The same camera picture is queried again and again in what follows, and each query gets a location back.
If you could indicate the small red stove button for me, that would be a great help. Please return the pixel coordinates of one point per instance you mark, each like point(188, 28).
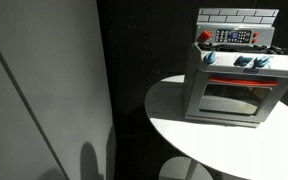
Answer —
point(255, 34)
point(254, 40)

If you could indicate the blue stove knob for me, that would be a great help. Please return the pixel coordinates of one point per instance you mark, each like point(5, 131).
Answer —
point(261, 61)
point(210, 57)
point(243, 60)

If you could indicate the grey toy stove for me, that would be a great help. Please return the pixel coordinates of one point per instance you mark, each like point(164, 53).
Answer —
point(232, 18)

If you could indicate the black burner grate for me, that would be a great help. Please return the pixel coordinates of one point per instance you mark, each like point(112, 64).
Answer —
point(282, 50)
point(210, 46)

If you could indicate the red round timer knob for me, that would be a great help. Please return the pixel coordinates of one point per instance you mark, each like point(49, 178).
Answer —
point(204, 35)

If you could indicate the black ribbed griddle plate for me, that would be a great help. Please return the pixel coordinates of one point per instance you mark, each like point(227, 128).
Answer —
point(244, 47)

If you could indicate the grey oven door with window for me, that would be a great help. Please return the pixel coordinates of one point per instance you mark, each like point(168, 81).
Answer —
point(267, 110)

